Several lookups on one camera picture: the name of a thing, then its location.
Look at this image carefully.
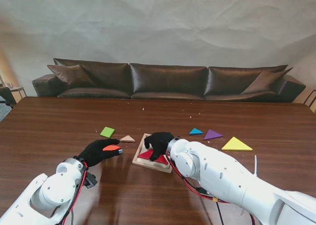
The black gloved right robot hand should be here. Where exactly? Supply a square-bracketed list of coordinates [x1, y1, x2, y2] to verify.
[144, 131, 176, 162]

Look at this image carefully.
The large yellow triangle piece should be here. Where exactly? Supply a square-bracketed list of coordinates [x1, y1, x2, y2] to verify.
[221, 136, 254, 152]

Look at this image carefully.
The purple triangle piece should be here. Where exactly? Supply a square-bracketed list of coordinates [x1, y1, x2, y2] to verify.
[202, 129, 224, 141]

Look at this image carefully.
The red and black left arm cable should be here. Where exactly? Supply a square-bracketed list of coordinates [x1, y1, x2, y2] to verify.
[60, 160, 89, 225]

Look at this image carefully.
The red and black right arm cable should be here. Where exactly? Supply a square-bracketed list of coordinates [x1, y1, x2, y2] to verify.
[166, 152, 256, 225]

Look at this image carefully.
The small beige triangle piece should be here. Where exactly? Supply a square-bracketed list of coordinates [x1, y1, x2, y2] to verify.
[119, 135, 136, 144]

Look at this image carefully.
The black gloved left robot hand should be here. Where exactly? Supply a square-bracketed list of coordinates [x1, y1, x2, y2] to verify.
[78, 138, 124, 168]

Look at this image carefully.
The square wooden tangram tray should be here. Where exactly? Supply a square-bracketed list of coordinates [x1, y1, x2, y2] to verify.
[131, 133, 173, 174]

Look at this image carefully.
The large red triangle piece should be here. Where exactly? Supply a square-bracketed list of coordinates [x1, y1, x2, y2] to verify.
[137, 149, 169, 165]

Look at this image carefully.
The brown leather sofa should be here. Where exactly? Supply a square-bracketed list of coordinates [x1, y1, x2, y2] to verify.
[31, 58, 307, 104]

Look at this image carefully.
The side table with metal legs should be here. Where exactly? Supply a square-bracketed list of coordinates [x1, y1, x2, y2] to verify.
[0, 74, 28, 109]

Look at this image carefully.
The brown sofa cushion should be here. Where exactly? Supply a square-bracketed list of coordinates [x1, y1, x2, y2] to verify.
[241, 67, 294, 96]
[46, 65, 96, 88]

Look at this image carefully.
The dark metal chair frame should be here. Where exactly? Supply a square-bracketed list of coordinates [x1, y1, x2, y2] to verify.
[303, 89, 316, 113]

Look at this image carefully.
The green square piece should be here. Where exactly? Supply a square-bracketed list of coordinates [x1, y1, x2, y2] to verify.
[99, 126, 116, 139]

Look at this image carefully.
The white zip tie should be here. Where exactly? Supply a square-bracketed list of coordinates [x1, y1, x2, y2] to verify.
[253, 154, 259, 178]

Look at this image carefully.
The red and black arm cable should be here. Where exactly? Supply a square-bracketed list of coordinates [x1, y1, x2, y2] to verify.
[60, 160, 89, 225]
[166, 152, 256, 225]

